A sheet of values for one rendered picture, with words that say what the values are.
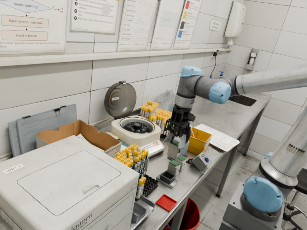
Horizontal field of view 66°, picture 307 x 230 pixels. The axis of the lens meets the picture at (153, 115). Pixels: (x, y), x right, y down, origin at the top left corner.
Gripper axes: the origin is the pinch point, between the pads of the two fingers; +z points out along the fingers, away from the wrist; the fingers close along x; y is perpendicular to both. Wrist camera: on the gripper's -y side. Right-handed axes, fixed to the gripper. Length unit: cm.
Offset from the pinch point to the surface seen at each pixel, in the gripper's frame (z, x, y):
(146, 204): 15.0, 3.1, 22.3
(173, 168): 14.1, -0.5, -4.8
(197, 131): 10.6, -6.3, -45.2
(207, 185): 107, -7, -134
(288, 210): 73, 63, -107
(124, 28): -41, -55, -23
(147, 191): 17.3, -1.8, 14.1
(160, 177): 16.9, -2.6, 2.5
